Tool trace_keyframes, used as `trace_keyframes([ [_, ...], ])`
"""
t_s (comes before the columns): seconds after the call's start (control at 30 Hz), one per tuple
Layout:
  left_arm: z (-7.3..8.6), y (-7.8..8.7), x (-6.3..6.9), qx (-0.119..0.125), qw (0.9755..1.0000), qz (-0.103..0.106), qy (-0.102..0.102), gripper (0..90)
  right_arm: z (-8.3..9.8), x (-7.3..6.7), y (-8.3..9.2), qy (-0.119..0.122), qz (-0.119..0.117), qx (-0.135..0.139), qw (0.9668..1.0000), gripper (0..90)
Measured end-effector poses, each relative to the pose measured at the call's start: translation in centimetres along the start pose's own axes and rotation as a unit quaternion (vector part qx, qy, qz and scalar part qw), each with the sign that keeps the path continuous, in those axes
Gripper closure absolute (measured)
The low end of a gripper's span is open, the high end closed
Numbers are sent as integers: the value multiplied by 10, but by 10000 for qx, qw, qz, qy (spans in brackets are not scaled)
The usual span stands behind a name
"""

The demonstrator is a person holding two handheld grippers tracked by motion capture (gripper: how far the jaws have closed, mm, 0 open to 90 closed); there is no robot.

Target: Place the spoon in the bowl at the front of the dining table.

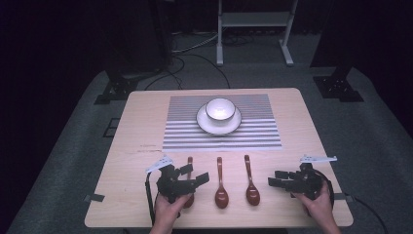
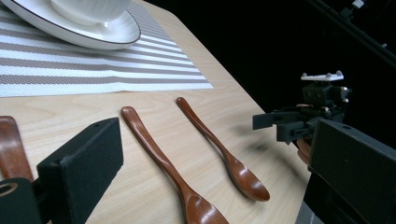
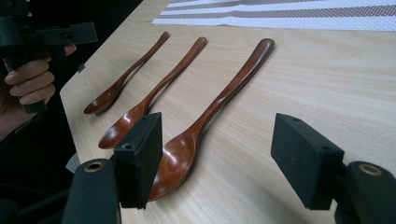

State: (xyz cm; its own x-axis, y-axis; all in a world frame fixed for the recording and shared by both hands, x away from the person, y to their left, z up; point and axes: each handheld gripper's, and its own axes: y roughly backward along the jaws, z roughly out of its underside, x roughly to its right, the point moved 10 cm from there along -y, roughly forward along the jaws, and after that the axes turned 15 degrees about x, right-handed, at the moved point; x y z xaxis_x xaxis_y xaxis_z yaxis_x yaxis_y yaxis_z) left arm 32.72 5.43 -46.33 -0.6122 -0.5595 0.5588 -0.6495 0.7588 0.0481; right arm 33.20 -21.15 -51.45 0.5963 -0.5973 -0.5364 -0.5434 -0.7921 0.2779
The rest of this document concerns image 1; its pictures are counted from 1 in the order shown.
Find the black stand base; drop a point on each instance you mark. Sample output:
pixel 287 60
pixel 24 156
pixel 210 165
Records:
pixel 337 87
pixel 117 89

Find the white plate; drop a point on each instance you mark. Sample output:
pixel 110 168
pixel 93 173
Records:
pixel 219 127

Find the person's left hand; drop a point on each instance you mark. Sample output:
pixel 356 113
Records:
pixel 165 213

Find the white metal stand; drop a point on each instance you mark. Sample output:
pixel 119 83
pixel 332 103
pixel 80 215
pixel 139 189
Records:
pixel 256 19

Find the white bowl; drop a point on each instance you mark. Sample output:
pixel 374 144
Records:
pixel 220 109

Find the striped placemat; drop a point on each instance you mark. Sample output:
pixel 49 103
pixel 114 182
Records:
pixel 259 130

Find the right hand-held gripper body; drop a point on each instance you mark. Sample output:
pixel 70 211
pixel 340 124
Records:
pixel 305 182

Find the red-brown spoon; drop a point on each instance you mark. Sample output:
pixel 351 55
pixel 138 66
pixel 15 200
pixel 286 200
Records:
pixel 252 194
pixel 189 161
pixel 221 196

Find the person's right hand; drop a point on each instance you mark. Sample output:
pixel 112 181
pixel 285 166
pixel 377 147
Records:
pixel 321 206

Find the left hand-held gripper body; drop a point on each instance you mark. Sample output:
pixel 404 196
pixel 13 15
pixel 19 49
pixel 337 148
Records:
pixel 170 185

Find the grey tape piece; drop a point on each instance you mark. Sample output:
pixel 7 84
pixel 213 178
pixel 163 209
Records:
pixel 343 196
pixel 94 197

